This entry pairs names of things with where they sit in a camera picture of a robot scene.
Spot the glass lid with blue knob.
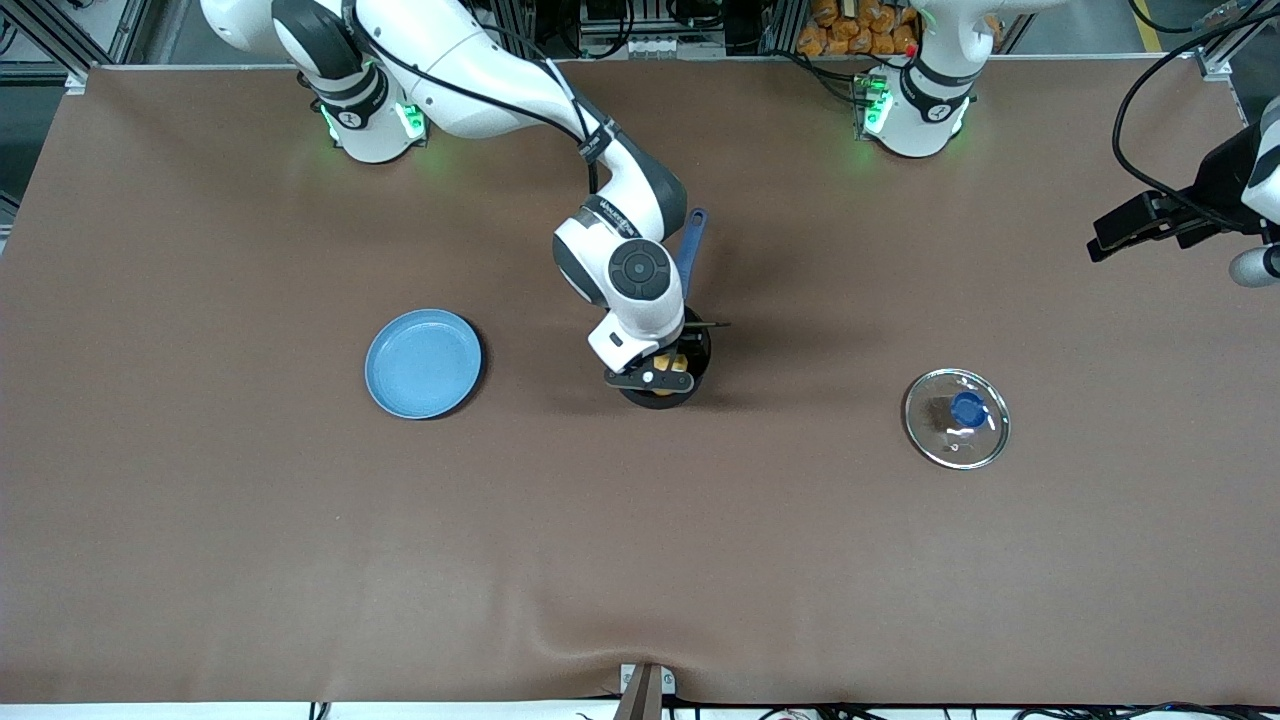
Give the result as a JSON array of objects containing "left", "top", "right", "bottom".
[{"left": 903, "top": 368, "right": 1012, "bottom": 471}]

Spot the brown table cover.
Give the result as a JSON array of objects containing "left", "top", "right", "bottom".
[{"left": 0, "top": 55, "right": 1280, "bottom": 706}]

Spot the blue round plate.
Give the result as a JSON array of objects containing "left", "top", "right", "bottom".
[{"left": 364, "top": 308, "right": 484, "bottom": 420}]

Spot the grey equipment box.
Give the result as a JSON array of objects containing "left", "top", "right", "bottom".
[{"left": 578, "top": 0, "right": 683, "bottom": 57}]

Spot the bag of orange fruit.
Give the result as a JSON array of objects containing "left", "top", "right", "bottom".
[{"left": 797, "top": 0, "right": 921, "bottom": 57}]

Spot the black pot with blue handle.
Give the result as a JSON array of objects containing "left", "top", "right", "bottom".
[{"left": 615, "top": 207, "right": 714, "bottom": 410}]

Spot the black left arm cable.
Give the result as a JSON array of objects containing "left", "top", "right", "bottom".
[{"left": 1112, "top": 10, "right": 1280, "bottom": 216}]

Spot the aluminium frame profile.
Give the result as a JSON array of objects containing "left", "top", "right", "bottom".
[
  {"left": 0, "top": 0, "right": 151, "bottom": 81},
  {"left": 1195, "top": 0, "right": 1280, "bottom": 81}
]

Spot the metal clamp bracket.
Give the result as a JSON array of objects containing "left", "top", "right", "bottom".
[{"left": 612, "top": 663, "right": 677, "bottom": 720}]

